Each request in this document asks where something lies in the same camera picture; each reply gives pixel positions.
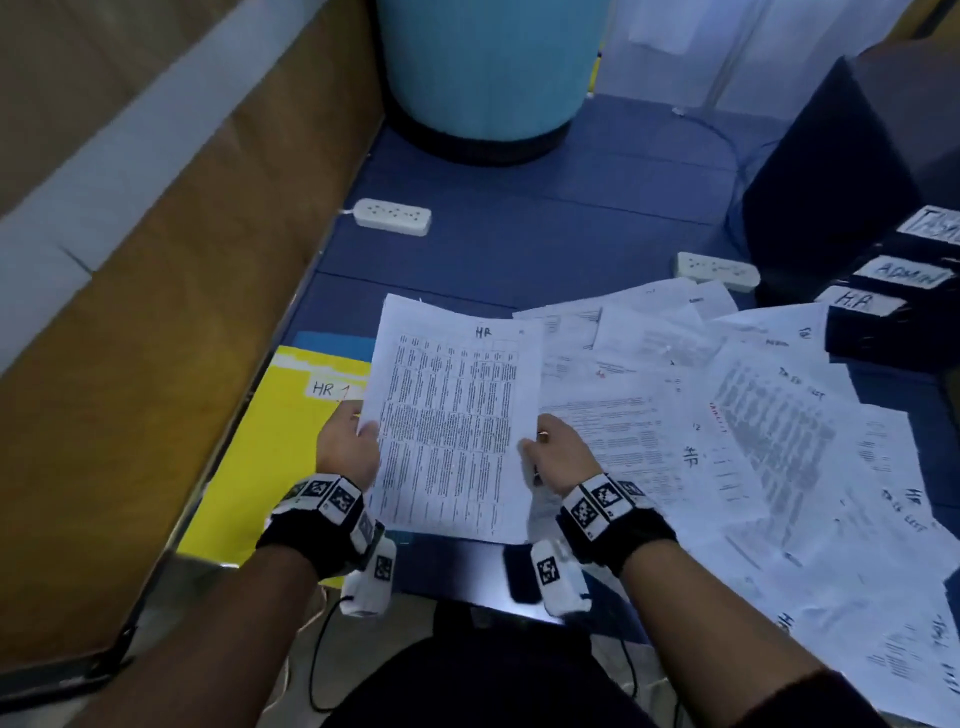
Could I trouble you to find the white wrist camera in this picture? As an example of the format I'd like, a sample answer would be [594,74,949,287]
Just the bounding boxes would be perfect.
[339,532,399,620]
[529,537,594,620]

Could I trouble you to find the yellow folder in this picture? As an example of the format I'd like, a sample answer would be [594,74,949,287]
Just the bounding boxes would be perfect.
[177,345,377,569]

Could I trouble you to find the person's dark trousers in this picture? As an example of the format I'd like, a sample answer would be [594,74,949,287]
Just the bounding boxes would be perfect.
[322,600,894,728]

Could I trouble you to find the person's left forearm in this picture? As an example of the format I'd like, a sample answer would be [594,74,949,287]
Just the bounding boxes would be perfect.
[67,543,324,728]

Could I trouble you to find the printed paper sheet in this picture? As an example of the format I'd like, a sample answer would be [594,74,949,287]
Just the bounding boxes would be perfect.
[360,292,545,545]

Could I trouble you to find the teal cylindrical barrel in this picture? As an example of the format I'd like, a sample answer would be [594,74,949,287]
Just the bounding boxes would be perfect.
[375,0,614,167]

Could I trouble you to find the white partition panel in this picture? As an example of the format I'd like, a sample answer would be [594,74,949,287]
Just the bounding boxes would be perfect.
[600,0,932,122]

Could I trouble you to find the thin power cable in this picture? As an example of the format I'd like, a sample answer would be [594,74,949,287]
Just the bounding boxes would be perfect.
[675,105,752,227]

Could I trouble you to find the person's left hand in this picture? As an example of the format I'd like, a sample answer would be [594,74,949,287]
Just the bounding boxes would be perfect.
[315,399,384,494]

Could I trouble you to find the person's right forearm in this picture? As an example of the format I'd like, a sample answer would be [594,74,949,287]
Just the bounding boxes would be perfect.
[618,537,827,728]

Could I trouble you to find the white power strip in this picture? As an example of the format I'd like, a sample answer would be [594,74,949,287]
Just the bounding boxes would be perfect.
[352,198,434,239]
[675,250,762,293]

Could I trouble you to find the pile of printed papers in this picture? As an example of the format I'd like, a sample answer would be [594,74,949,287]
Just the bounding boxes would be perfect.
[510,277,960,728]

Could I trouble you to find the black marker wristband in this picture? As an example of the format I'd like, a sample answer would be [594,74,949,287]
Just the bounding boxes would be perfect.
[255,472,384,582]
[555,472,680,579]

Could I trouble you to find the person's right hand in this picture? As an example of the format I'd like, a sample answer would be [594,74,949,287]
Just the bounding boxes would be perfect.
[517,414,605,500]

